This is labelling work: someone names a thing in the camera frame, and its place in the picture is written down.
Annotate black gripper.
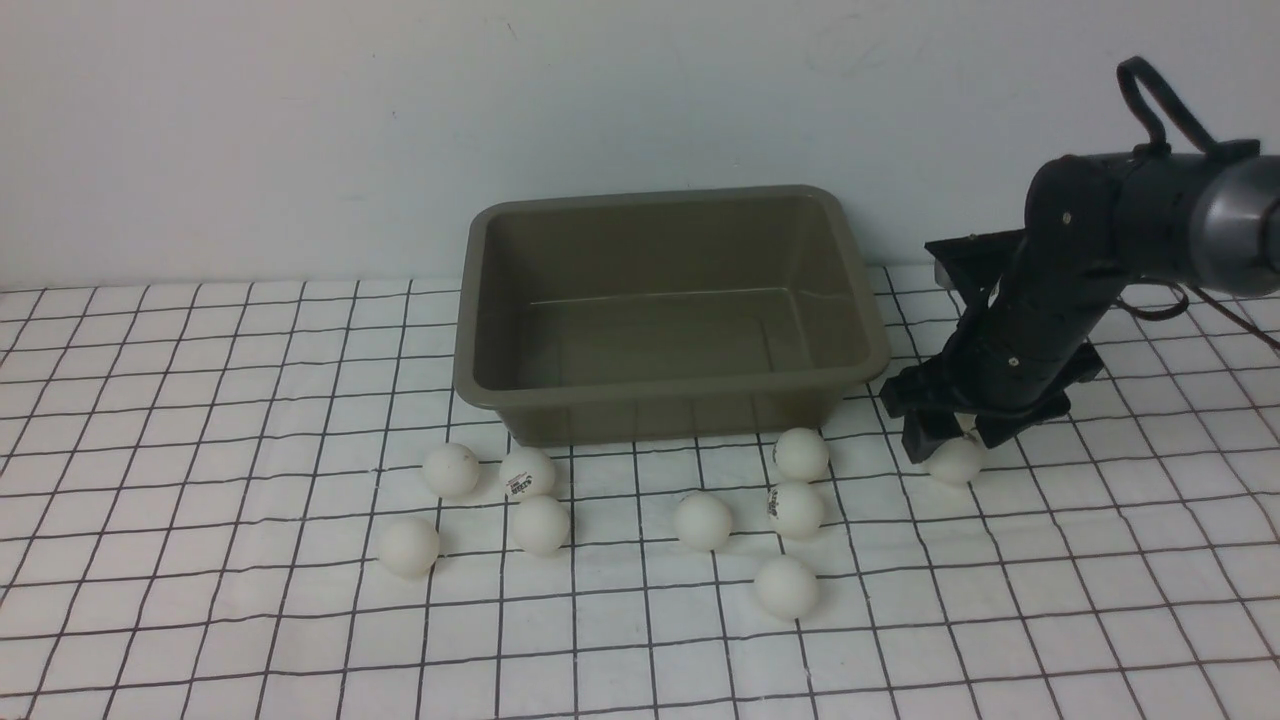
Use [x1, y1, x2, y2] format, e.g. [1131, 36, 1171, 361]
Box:
[879, 240, 1126, 465]

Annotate white ball with small logo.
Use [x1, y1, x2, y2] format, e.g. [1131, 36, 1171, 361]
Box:
[922, 436, 988, 486]

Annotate white ball with side logo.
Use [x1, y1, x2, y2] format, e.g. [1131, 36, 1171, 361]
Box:
[772, 427, 829, 483]

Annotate white ball with red-black logo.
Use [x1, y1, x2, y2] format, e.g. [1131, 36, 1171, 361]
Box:
[765, 480, 826, 541]

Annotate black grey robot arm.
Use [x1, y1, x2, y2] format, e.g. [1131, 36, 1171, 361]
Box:
[879, 152, 1277, 464]

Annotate plain white ping-pong ball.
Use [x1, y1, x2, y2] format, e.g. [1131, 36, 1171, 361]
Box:
[421, 442, 481, 498]

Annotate olive green plastic bin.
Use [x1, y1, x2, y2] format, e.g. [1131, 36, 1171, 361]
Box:
[454, 184, 891, 447]

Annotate white ball with black logo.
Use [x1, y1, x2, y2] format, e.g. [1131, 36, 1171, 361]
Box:
[497, 447, 557, 502]

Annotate white black-grid tablecloth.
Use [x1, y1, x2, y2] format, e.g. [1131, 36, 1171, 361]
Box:
[1, 281, 1279, 719]

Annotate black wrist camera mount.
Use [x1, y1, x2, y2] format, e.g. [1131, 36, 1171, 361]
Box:
[925, 229, 1025, 307]

